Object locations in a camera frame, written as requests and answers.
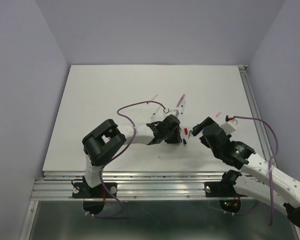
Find blue capped whiteboard marker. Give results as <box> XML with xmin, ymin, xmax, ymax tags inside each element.
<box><xmin>152</xmin><ymin>107</ymin><xmax>161</xmax><ymax>115</ymax></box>
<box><xmin>180</xmin><ymin>102</ymin><xmax>186</xmax><ymax>115</ymax></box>

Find pink highlighter pen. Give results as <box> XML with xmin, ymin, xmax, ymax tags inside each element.
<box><xmin>176</xmin><ymin>94</ymin><xmax>186</xmax><ymax>108</ymax></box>

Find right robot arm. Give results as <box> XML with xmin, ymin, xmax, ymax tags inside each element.
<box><xmin>192</xmin><ymin>116</ymin><xmax>300</xmax><ymax>228</ymax></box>

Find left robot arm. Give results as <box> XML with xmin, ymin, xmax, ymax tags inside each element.
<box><xmin>71</xmin><ymin>114</ymin><xmax>182</xmax><ymax>199</ymax></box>

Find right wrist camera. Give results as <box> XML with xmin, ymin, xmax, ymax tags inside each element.
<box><xmin>220</xmin><ymin>115</ymin><xmax>238</xmax><ymax>135</ymax></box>

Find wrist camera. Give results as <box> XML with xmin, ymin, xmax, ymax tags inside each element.
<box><xmin>220</xmin><ymin>115</ymin><xmax>238</xmax><ymax>135</ymax></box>
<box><xmin>163</xmin><ymin>108</ymin><xmax>180</xmax><ymax>118</ymax></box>

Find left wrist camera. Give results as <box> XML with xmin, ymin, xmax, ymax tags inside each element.
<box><xmin>163</xmin><ymin>108</ymin><xmax>180</xmax><ymax>118</ymax></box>

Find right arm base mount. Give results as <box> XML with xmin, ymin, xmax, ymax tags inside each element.
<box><xmin>204</xmin><ymin>181</ymin><xmax>227</xmax><ymax>198</ymax></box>

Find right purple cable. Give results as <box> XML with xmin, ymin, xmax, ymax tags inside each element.
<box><xmin>233</xmin><ymin>115</ymin><xmax>281</xmax><ymax>226</ymax></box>

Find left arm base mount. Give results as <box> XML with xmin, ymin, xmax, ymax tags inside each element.
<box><xmin>71</xmin><ymin>181</ymin><xmax>118</xmax><ymax>200</ymax></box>

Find aluminium rail frame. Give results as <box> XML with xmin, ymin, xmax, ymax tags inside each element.
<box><xmin>19</xmin><ymin>65</ymin><xmax>300</xmax><ymax>240</ymax></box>

